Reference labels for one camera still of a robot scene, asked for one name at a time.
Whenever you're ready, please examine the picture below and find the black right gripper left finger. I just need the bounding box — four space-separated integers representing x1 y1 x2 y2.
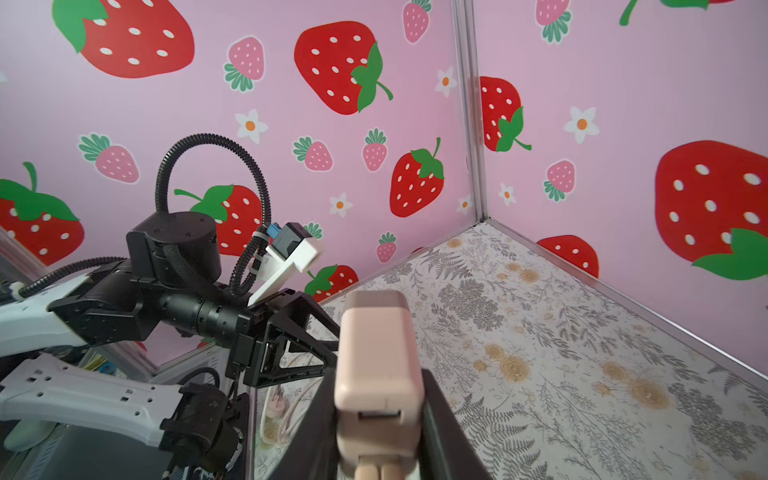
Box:
269 371 340 480

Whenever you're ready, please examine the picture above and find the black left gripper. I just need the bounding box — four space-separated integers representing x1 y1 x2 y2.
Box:
225 289 341 387

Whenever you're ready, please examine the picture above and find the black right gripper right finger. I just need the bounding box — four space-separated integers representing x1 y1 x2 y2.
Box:
418 369 491 480

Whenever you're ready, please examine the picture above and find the pink USB charger plug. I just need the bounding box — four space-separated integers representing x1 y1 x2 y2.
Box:
334 290 425 479

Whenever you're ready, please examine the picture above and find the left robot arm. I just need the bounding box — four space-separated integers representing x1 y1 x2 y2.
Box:
1 133 340 479

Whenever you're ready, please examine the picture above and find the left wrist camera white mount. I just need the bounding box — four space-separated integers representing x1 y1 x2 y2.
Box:
248 222 324 307

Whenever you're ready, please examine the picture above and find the aluminium frame corner post left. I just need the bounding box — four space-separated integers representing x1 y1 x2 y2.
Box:
450 0 490 223

